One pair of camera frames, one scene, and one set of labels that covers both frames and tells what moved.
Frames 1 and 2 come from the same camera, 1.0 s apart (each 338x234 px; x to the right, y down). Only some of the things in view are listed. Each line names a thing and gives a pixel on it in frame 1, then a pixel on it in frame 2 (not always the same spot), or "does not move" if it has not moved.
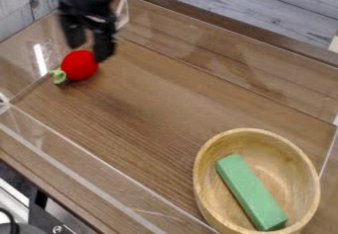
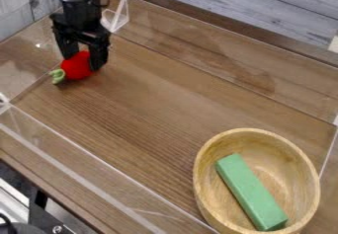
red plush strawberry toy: (77, 66) does not move
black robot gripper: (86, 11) → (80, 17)
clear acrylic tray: (118, 135) does not move
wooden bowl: (257, 184) does not move
